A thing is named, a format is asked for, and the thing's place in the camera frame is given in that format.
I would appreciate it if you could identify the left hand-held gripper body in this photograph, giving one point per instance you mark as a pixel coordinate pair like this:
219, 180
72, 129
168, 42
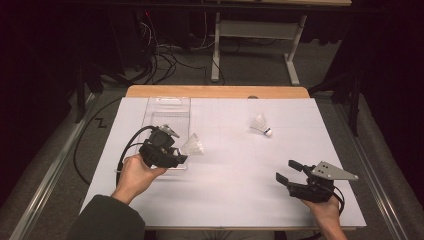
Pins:
156, 146

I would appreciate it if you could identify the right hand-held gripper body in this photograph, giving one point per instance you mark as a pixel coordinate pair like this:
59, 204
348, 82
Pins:
313, 190

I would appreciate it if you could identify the white feather shuttlecock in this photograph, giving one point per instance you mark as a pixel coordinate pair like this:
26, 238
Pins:
193, 145
260, 125

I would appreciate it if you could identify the clear plastic container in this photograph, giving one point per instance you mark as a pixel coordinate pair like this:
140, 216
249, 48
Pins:
170, 113

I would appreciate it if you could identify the person's right hand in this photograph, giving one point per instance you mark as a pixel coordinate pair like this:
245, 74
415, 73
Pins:
323, 213

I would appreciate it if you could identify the person's left hand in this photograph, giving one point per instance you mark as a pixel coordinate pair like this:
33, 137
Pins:
136, 176

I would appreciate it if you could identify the white paper sheet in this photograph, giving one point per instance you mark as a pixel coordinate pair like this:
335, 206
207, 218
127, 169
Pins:
233, 200

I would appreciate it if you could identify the dark round table grommet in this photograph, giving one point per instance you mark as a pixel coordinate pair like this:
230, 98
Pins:
252, 97

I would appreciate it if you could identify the black metal stand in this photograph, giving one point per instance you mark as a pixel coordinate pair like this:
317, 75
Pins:
80, 93
355, 106

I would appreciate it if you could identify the white-legged background desk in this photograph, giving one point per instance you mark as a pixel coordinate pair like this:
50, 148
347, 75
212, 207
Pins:
256, 30

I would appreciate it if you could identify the metal floor rail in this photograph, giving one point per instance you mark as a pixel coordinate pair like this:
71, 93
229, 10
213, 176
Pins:
53, 166
370, 166

